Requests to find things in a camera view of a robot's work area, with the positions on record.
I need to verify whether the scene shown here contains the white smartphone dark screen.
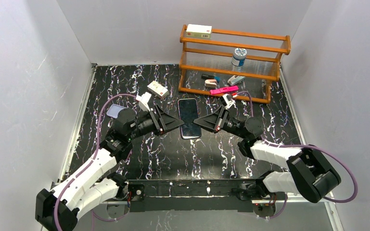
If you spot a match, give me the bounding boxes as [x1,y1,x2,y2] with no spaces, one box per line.
[178,99,201,140]

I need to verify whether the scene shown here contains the black phone case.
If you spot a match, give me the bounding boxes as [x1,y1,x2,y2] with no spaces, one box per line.
[177,98,202,141]

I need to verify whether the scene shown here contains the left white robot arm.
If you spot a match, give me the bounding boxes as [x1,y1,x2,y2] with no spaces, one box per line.
[35,105,184,231]

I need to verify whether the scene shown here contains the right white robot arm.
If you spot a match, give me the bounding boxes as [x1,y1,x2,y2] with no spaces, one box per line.
[194,106,341,203]

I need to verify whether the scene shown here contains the pink highlighter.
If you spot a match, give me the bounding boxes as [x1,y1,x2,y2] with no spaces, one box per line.
[210,86,239,95]

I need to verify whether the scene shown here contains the white red small box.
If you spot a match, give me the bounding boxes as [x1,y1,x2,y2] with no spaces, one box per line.
[147,80,169,99]

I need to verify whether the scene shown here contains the lavender smartphone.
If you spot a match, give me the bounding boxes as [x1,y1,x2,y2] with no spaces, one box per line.
[106,104,126,119]

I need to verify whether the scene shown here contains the beige small stapler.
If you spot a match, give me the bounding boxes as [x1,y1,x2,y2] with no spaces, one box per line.
[204,79,217,89]

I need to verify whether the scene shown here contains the white teal stapler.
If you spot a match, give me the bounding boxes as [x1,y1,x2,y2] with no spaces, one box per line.
[227,75,245,86]

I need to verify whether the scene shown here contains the black teal marker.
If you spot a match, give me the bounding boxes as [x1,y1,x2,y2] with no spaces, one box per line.
[201,74,220,82]

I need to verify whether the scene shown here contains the orange wooden shelf rack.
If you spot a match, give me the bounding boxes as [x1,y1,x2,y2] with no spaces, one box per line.
[178,25,291,103]

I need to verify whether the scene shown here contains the blue white round jar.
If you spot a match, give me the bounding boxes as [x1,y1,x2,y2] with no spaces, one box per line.
[231,48,247,66]

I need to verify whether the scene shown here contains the white box on shelf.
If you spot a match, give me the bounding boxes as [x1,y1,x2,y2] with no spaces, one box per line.
[185,24,212,39]

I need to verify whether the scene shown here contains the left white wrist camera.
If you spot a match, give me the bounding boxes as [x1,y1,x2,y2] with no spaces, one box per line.
[135,92,152,112]

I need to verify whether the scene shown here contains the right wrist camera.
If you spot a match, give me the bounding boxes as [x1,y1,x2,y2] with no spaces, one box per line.
[220,94,237,110]

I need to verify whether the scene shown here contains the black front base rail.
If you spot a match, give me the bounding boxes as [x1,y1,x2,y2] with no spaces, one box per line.
[128,179,269,212]

